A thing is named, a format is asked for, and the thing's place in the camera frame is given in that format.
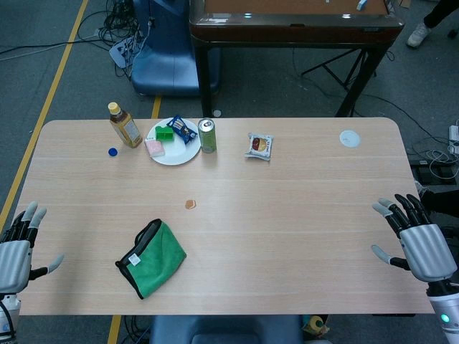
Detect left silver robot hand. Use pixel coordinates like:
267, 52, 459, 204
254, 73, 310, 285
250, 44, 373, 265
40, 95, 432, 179
0, 200, 65, 295

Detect black tripod stand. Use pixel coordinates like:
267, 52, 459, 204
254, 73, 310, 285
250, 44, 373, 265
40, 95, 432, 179
301, 48, 379, 90

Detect black trouser leg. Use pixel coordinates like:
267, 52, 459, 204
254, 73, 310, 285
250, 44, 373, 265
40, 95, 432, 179
422, 0, 459, 29

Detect white power strip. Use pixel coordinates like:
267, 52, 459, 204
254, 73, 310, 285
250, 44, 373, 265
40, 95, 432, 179
448, 124, 459, 155

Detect dark wooden game table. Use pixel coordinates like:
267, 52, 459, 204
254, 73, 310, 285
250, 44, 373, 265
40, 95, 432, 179
189, 0, 406, 118

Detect tea bottle yellow cap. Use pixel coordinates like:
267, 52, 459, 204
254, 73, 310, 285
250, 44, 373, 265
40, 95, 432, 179
108, 102, 143, 149

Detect clear packet red yellow snack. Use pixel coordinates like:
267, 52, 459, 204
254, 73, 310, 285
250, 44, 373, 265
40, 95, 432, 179
245, 132, 275, 162

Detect yellow capped item under table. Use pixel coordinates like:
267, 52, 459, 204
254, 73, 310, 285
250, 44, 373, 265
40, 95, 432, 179
303, 315, 331, 338

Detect black cable bundle on floor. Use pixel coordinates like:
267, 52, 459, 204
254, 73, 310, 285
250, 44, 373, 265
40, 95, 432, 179
96, 0, 153, 82

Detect black floor plate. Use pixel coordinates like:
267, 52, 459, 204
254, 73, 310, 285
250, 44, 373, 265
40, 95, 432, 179
411, 160, 457, 187

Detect green microfibre cloth black trim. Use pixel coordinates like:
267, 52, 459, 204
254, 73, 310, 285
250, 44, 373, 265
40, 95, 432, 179
114, 219, 188, 300

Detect white sneaker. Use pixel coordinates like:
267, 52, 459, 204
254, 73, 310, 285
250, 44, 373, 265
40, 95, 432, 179
406, 23, 432, 48

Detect blue snack packet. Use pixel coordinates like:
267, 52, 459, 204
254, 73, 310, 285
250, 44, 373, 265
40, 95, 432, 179
166, 115, 199, 145

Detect white round plate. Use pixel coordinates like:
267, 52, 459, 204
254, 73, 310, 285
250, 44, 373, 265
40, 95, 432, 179
146, 118, 202, 166

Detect green drink can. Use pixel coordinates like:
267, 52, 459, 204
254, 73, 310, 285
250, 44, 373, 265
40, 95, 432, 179
197, 118, 217, 154

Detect green plastic block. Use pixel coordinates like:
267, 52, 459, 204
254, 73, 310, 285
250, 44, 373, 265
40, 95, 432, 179
154, 125, 175, 143

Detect pink eraser block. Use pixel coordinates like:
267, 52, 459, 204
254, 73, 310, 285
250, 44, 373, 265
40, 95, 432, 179
143, 138, 166, 158

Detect white socket strip with plugs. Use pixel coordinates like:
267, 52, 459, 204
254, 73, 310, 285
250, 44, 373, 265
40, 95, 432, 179
108, 37, 144, 67

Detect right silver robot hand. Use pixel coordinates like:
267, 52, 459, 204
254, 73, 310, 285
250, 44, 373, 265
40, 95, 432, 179
371, 193, 458, 284

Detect white round table grommet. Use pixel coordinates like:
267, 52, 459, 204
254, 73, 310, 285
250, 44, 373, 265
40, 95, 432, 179
339, 129, 361, 148

